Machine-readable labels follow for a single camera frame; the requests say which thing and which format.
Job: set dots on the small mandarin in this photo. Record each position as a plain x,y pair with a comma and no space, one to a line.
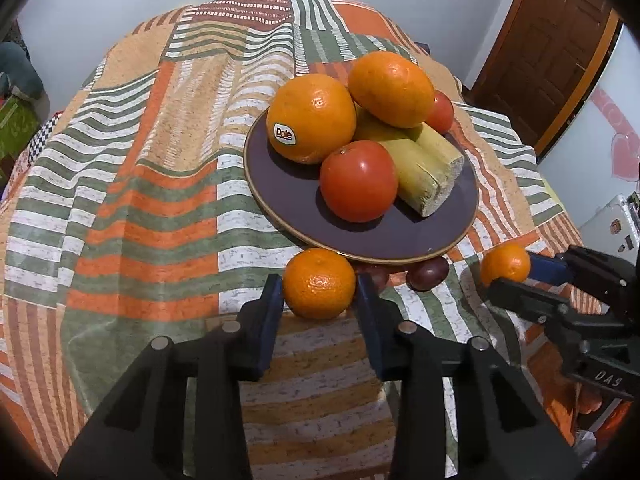
318,282
505,263

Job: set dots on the green storage box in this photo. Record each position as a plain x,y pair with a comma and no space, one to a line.
15,127

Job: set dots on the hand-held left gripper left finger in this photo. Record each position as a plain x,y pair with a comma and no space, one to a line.
265,320

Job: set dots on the striped patchwork blanket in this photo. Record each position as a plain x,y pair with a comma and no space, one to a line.
150,210

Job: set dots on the brown wooden door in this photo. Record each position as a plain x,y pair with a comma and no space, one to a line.
545,45

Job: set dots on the grey long pillow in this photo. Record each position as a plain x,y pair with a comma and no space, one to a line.
17,72

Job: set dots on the purple round plate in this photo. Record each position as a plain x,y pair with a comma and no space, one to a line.
300,200

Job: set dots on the white wardrobe door with hearts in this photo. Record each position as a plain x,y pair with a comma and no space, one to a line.
595,130

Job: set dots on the yellow-green sugarcane piece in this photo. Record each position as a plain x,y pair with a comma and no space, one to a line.
430,172
370,130

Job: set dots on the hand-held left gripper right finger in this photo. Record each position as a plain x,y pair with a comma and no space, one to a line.
367,320

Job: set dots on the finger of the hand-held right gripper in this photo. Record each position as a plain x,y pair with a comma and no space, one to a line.
525,300
547,268

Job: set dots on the silver case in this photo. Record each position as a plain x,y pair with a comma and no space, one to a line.
610,227

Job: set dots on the large orange with sticker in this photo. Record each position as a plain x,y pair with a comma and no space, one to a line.
311,117

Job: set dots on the red tomato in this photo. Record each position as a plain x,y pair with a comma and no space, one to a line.
441,112
359,181

